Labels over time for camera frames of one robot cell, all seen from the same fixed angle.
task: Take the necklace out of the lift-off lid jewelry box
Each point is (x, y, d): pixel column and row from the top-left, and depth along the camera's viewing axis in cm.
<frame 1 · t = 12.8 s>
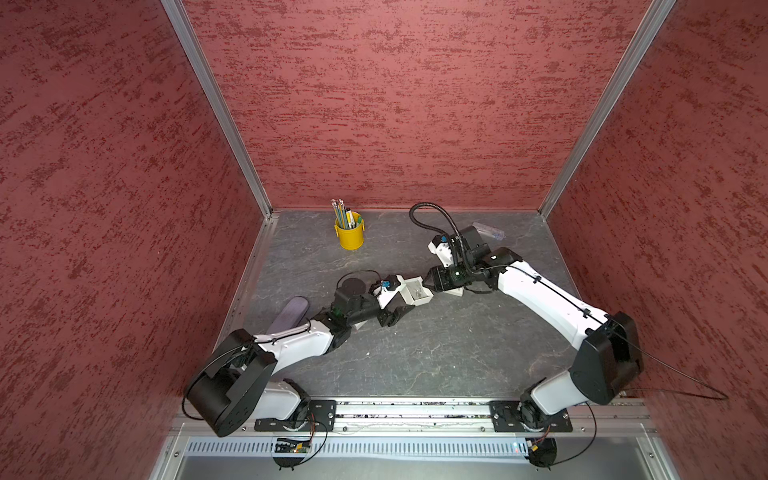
left hand: (404, 299, 82), fingers open
right hand: (429, 288, 81), fingers open
yellow pencil cup: (351, 238, 109), point 5 cm above the table
bundle of coloured pencils: (346, 218, 105), point 12 cm above the table
clear plastic pencil case: (490, 230, 116), point 2 cm above the table

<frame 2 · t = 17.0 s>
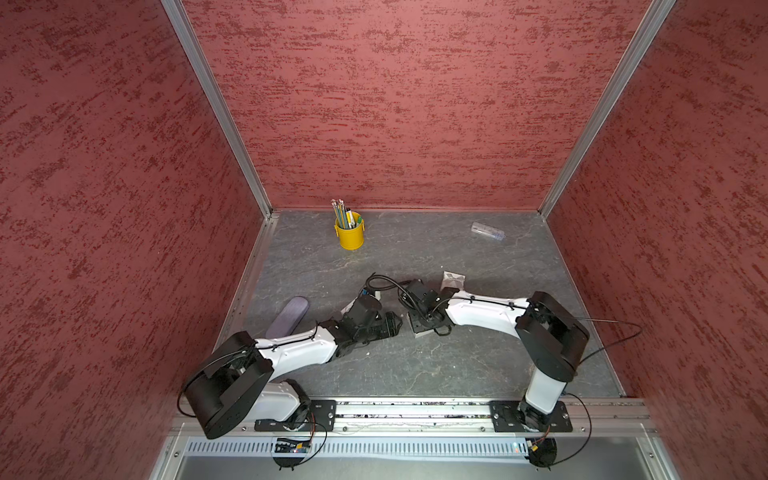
left hand: (394, 329, 86), fingers open
right hand: (420, 327, 90), fingers open
the named things where they were.

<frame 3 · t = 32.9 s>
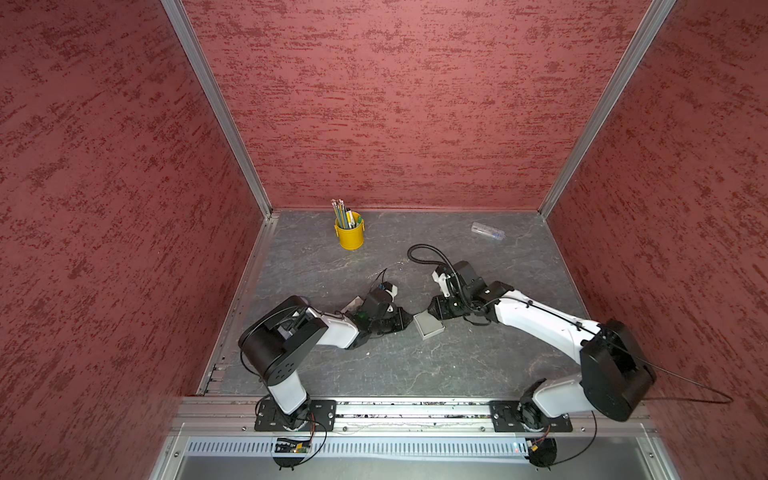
left hand: (412, 324, 89), fingers closed
right hand: (433, 315, 85), fingers open
the named things where they were.

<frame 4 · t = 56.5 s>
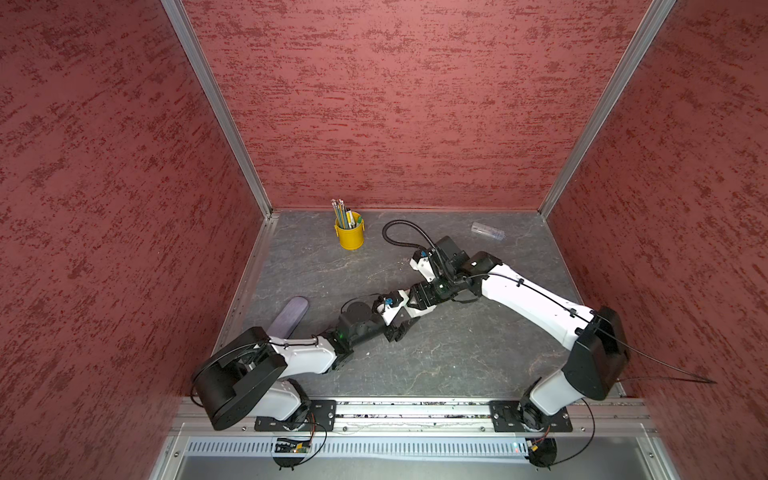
left hand: (409, 310, 81), fingers open
right hand: (419, 305, 80), fingers open
purple glasses case: (288, 318, 90), point 4 cm above the table
the other named things where they were.

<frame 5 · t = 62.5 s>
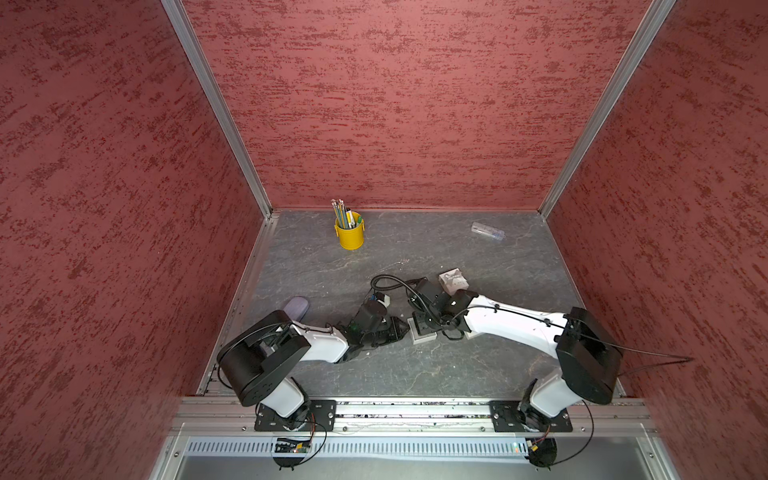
left hand: (407, 334, 87), fingers open
right hand: (424, 327, 85), fingers open
the named things where they were.

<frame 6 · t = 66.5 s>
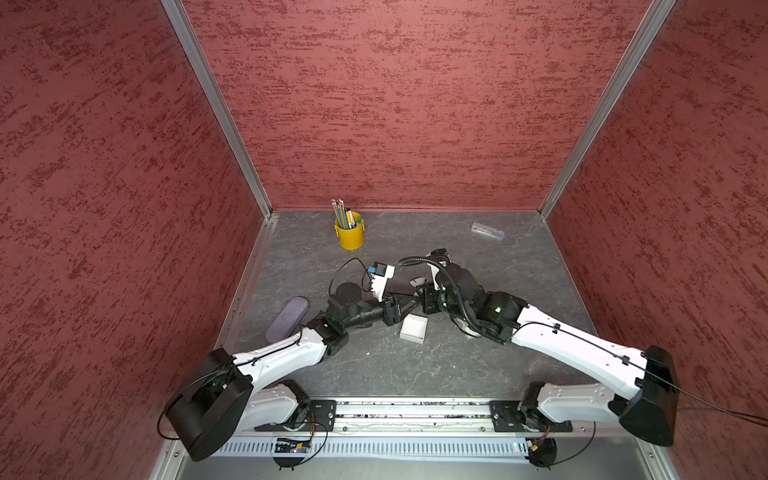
left hand: (416, 305, 74), fingers open
right hand: (418, 296, 76), fingers closed
the named things where they were.

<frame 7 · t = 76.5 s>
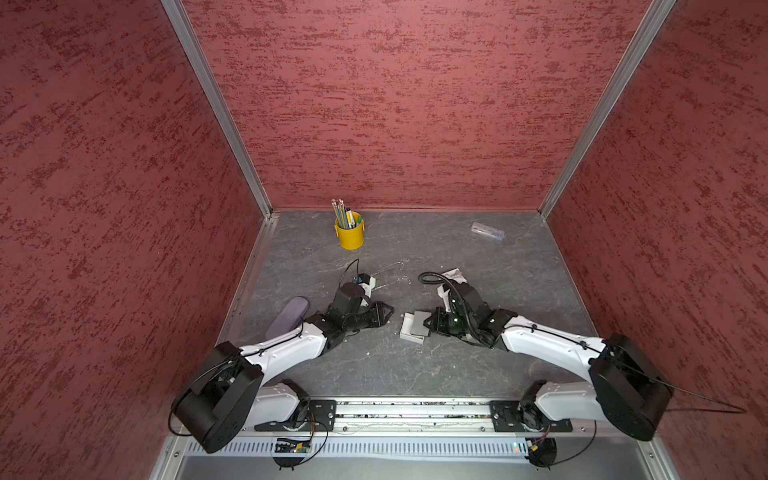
left hand: (389, 316, 85), fingers open
right hand: (423, 329, 84), fingers closed
the named things where they were.

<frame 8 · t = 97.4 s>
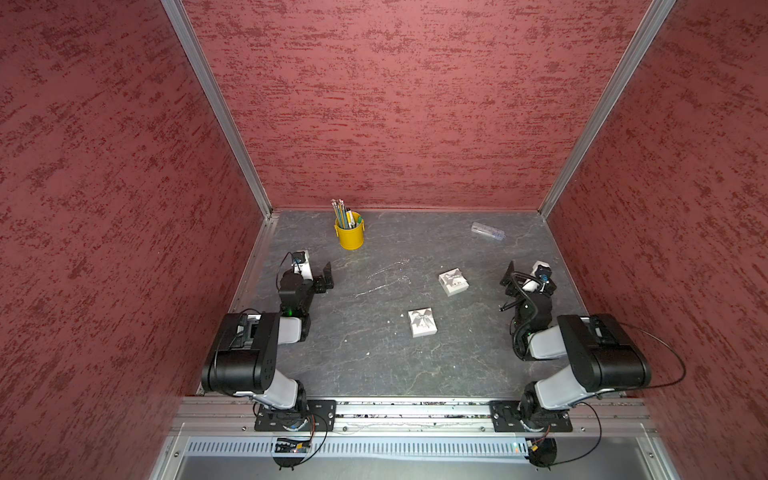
left hand: (315, 268, 93), fingers open
right hand: (524, 269, 88), fingers open
white jewelry box left: (422, 322, 89), point 4 cm above the table
